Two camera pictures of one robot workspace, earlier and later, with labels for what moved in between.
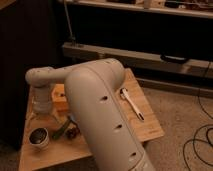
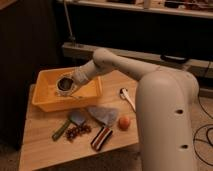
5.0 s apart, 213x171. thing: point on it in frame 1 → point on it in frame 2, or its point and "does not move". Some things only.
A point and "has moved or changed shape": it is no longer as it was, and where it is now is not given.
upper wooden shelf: (187, 8) does not move
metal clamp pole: (71, 35) does not move
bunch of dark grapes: (72, 132) does not move
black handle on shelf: (172, 59) does not move
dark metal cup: (38, 136) has moved or changed shape
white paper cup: (38, 138) has moved or changed shape
